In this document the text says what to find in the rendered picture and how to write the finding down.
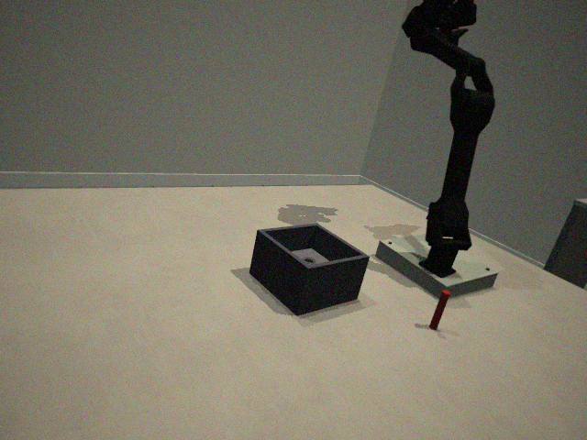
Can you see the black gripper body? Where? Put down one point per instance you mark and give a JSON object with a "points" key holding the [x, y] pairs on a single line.
{"points": [[451, 39]]}

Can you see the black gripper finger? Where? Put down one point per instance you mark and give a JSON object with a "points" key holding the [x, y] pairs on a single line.
{"points": [[458, 32]]}

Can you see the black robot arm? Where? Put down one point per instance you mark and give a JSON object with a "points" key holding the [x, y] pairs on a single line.
{"points": [[470, 113]]}

